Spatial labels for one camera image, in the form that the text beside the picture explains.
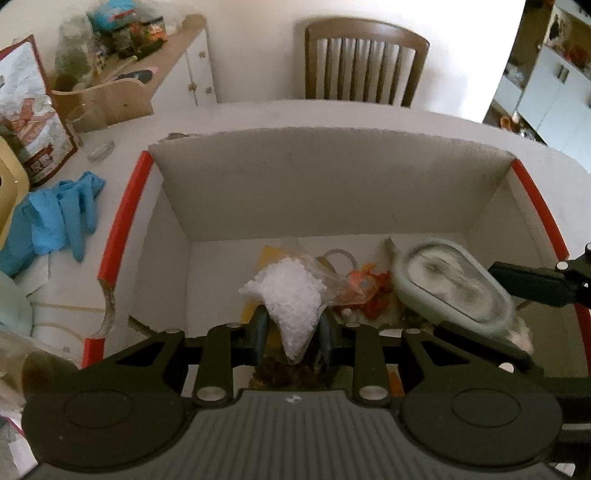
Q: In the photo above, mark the large white wall cabinet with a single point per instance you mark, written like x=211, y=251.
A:
x=549, y=83

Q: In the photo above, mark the tall glass with dark residue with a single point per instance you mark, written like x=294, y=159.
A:
x=46, y=374

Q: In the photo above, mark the orange label jar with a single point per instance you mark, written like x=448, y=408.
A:
x=154, y=30

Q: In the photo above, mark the clear drinking glass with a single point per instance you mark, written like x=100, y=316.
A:
x=85, y=120

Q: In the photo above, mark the small glass dish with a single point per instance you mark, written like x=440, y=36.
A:
x=100, y=151

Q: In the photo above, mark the wooden chair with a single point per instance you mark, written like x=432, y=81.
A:
x=364, y=64

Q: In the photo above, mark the bag of white beads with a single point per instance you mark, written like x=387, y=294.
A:
x=291, y=300

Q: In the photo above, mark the dark jar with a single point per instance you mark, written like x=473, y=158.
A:
x=127, y=39

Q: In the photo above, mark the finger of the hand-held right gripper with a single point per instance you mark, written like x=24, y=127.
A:
x=489, y=348
x=531, y=284

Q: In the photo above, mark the yellow box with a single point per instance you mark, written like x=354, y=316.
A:
x=268, y=258

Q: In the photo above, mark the red cardboard box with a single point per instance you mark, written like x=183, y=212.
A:
x=323, y=184

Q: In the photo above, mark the blue rubber gloves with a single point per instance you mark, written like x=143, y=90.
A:
x=55, y=217

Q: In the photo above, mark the white sideboard with wooden top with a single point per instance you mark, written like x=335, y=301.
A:
x=184, y=64

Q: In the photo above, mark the red and white snack bag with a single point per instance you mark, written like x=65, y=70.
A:
x=32, y=115

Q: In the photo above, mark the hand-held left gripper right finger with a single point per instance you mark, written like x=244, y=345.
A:
x=327, y=339

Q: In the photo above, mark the yellow plastic container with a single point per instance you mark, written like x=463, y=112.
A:
x=10, y=194

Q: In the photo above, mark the wooden desk organizer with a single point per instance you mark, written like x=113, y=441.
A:
x=115, y=99

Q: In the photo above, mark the dark plastic bag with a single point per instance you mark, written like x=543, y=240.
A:
x=288, y=374

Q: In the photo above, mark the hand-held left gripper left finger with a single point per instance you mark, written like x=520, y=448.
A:
x=260, y=337

